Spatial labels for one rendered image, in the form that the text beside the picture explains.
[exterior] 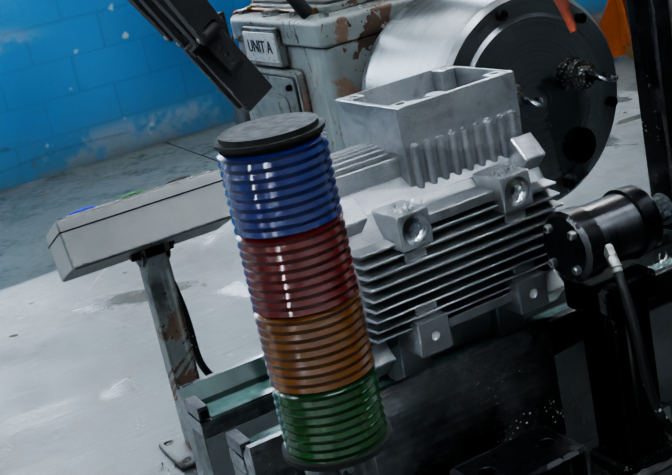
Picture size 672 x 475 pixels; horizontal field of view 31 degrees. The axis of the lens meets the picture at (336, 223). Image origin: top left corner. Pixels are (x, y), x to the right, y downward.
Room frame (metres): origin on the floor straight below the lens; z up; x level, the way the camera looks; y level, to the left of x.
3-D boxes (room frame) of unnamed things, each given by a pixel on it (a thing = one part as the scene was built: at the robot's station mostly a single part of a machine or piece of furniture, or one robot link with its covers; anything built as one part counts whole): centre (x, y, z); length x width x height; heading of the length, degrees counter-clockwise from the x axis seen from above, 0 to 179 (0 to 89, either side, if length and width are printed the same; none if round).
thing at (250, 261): (0.62, 0.02, 1.14); 0.06 x 0.06 x 0.04
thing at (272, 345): (0.62, 0.02, 1.10); 0.06 x 0.06 x 0.04
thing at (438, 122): (1.01, -0.10, 1.11); 0.12 x 0.11 x 0.07; 116
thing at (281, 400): (0.62, 0.02, 1.05); 0.06 x 0.06 x 0.04
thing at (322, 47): (1.66, -0.08, 0.99); 0.35 x 0.31 x 0.37; 25
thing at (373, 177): (0.99, -0.06, 1.02); 0.20 x 0.19 x 0.19; 116
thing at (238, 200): (0.62, 0.02, 1.19); 0.06 x 0.06 x 0.04
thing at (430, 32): (1.44, -0.19, 1.04); 0.37 x 0.25 x 0.25; 25
